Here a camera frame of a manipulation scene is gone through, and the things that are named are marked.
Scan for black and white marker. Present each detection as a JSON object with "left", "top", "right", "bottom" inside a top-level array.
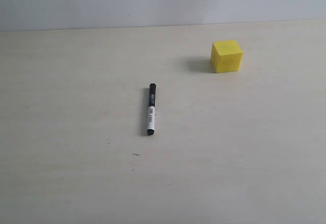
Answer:
[{"left": 147, "top": 83, "right": 156, "bottom": 135}]

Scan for yellow foam cube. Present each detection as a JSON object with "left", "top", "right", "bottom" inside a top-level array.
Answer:
[{"left": 210, "top": 40, "right": 243, "bottom": 73}]

